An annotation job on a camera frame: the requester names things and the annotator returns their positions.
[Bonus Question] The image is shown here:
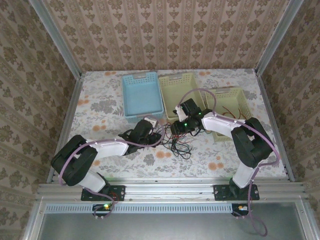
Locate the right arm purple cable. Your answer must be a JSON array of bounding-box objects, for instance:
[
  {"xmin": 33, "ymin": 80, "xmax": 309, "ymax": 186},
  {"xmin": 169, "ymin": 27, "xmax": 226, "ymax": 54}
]
[{"xmin": 176, "ymin": 88, "xmax": 280, "ymax": 237}]

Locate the white slotted cable duct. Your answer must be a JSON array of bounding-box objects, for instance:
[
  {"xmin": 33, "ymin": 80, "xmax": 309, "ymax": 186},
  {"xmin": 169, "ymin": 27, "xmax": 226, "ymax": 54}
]
[{"xmin": 45, "ymin": 203, "xmax": 233, "ymax": 213}]

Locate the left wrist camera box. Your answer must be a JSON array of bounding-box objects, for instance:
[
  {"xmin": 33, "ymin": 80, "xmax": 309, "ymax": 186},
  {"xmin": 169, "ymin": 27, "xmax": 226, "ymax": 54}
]
[{"xmin": 143, "ymin": 116, "xmax": 159, "ymax": 129}]

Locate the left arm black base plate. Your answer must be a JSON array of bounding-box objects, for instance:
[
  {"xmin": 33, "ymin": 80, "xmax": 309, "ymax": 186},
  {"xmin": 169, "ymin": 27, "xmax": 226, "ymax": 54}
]
[{"xmin": 80, "ymin": 184, "xmax": 126, "ymax": 202}]

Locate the red cable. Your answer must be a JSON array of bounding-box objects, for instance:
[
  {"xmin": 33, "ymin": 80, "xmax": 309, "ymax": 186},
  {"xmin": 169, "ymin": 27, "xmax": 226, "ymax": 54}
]
[{"xmin": 171, "ymin": 106, "xmax": 247, "ymax": 140}]

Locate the grey metal panel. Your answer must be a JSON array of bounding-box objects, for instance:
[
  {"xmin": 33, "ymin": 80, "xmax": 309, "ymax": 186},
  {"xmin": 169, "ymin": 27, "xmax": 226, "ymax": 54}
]
[{"xmin": 23, "ymin": 199, "xmax": 320, "ymax": 240}]

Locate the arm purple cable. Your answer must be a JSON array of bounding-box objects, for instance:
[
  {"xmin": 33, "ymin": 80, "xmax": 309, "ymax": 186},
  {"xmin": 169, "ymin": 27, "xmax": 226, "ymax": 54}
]
[
  {"xmin": 58, "ymin": 119, "xmax": 166, "ymax": 220},
  {"xmin": 176, "ymin": 88, "xmax": 280, "ymax": 237}
]

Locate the aluminium mounting beam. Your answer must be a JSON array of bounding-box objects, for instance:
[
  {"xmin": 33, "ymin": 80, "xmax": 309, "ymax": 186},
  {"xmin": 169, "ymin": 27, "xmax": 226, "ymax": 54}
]
[{"xmin": 37, "ymin": 181, "xmax": 305, "ymax": 201}]

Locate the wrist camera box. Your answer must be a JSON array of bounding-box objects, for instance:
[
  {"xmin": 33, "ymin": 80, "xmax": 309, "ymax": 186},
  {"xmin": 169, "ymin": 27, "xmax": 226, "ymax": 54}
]
[
  {"xmin": 174, "ymin": 105, "xmax": 188, "ymax": 121},
  {"xmin": 143, "ymin": 116, "xmax": 159, "ymax": 129}
]

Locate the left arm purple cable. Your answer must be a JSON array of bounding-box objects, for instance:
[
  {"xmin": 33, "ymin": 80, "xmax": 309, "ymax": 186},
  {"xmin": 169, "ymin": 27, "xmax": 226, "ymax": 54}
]
[{"xmin": 58, "ymin": 119, "xmax": 166, "ymax": 220}]

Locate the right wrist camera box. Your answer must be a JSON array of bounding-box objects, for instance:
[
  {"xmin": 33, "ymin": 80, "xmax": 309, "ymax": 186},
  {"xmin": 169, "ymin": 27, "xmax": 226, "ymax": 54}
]
[{"xmin": 174, "ymin": 105, "xmax": 188, "ymax": 121}]

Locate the green cable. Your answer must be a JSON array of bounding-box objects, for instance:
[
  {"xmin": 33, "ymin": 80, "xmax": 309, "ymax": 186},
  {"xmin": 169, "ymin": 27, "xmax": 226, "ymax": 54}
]
[{"xmin": 172, "ymin": 129, "xmax": 199, "ymax": 144}]

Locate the black cable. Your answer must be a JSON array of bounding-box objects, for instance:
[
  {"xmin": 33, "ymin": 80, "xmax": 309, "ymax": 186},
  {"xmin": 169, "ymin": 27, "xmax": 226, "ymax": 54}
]
[{"xmin": 159, "ymin": 122, "xmax": 194, "ymax": 161}]

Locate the blue plastic basket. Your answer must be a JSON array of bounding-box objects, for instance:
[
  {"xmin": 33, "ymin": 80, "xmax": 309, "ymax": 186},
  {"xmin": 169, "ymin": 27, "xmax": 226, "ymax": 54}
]
[{"xmin": 121, "ymin": 71, "xmax": 165, "ymax": 125}]

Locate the pale yellow plastic basket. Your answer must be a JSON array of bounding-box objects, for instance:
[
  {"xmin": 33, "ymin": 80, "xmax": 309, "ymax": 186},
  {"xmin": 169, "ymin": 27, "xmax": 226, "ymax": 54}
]
[
  {"xmin": 158, "ymin": 72, "xmax": 208, "ymax": 120},
  {"xmin": 204, "ymin": 86, "xmax": 253, "ymax": 143}
]

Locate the aluminium frame post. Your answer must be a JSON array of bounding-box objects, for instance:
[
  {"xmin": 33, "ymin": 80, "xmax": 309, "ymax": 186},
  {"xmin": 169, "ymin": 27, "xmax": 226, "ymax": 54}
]
[
  {"xmin": 254, "ymin": 0, "xmax": 305, "ymax": 76},
  {"xmin": 28, "ymin": 0, "xmax": 83, "ymax": 78}
]

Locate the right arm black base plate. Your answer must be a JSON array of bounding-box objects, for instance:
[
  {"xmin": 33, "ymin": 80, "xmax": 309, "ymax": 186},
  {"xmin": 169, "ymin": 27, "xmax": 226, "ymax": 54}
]
[{"xmin": 213, "ymin": 184, "xmax": 260, "ymax": 201}]

